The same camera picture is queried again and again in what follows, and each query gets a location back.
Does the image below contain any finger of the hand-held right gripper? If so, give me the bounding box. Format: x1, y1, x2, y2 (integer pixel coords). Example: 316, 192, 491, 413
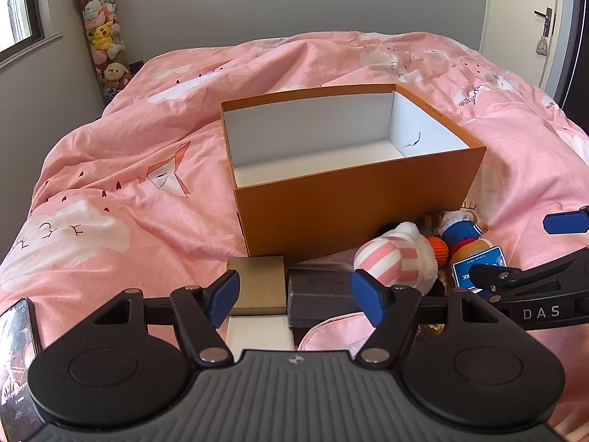
469, 245, 589, 305
542, 208, 589, 236

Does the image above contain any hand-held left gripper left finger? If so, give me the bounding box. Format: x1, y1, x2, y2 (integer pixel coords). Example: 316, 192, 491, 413
85, 269, 242, 368

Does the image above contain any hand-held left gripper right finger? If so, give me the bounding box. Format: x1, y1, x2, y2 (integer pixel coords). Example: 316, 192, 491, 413
350, 268, 511, 366

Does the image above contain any blue card pack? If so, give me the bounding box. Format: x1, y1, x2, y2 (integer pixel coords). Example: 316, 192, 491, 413
451, 246, 509, 292

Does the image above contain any small gold box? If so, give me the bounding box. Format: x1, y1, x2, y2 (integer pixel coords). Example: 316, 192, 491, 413
225, 256, 287, 314

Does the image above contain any pink striped plush toy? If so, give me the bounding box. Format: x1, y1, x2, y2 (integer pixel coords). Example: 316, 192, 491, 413
353, 221, 440, 296

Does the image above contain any pink zip pouch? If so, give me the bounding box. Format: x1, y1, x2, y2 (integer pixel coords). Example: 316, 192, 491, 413
297, 312, 382, 353

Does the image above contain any dark grey case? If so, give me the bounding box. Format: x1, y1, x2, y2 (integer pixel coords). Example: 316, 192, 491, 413
286, 267, 369, 330

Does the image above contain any small white box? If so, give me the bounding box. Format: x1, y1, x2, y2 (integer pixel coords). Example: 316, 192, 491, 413
225, 315, 295, 356

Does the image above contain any doll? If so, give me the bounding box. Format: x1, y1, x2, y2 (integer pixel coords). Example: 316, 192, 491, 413
435, 209, 495, 268

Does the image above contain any orange knitted ball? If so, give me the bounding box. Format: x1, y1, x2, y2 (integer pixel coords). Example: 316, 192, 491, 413
426, 237, 452, 268

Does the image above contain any orange cardboard box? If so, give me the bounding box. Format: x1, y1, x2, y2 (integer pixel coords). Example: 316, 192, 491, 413
220, 83, 487, 259

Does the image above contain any pink printed blanket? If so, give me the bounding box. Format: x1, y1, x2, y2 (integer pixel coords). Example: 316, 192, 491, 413
0, 31, 589, 430

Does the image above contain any white door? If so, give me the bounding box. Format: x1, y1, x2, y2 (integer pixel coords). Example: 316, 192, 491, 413
479, 0, 569, 89

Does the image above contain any black smartphone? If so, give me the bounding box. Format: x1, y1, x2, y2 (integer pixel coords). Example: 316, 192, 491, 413
0, 297, 44, 432

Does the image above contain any clear tube of plush toys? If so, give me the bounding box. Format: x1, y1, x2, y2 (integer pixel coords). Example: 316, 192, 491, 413
71, 0, 134, 102

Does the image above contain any window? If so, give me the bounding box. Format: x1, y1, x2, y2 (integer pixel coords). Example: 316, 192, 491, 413
0, 0, 47, 58

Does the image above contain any black door handle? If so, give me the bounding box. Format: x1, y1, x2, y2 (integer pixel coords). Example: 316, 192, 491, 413
534, 7, 558, 38

